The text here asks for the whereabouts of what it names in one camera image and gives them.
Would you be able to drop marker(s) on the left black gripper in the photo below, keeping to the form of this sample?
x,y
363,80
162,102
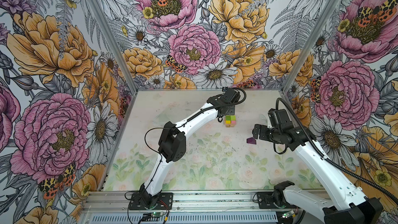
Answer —
x,y
231,111

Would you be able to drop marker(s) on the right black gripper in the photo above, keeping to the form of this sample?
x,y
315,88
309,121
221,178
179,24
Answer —
x,y
264,129

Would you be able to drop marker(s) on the purple house-shaped block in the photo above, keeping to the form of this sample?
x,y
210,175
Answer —
x,y
251,141

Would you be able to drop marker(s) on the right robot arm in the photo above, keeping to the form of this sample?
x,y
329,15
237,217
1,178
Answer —
x,y
347,204

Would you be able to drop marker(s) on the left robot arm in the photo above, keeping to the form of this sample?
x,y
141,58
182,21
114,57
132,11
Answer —
x,y
173,142

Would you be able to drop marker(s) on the small right circuit board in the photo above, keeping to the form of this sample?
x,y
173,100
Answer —
x,y
289,214

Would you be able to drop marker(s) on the green circuit board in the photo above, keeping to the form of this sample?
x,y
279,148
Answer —
x,y
155,216

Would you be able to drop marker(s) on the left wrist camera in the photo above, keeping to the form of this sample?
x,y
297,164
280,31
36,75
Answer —
x,y
230,95

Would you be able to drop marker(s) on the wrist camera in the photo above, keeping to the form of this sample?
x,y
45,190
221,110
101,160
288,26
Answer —
x,y
230,95
279,118

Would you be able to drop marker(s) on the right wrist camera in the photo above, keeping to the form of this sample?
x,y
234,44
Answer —
x,y
279,118

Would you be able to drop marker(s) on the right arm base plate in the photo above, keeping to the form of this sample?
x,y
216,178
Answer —
x,y
267,199

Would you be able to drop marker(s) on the left aluminium corner post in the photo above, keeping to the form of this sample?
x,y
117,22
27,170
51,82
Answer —
x,y
96,8

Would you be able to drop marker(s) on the aluminium corner post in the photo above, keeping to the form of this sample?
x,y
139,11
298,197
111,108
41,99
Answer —
x,y
314,34
96,8

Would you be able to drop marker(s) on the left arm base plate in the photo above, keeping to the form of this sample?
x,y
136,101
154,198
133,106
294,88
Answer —
x,y
144,201

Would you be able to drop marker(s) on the aluminium front rail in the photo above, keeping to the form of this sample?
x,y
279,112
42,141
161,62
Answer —
x,y
198,201

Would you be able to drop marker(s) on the right aluminium corner post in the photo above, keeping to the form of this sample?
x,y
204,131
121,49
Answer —
x,y
314,34

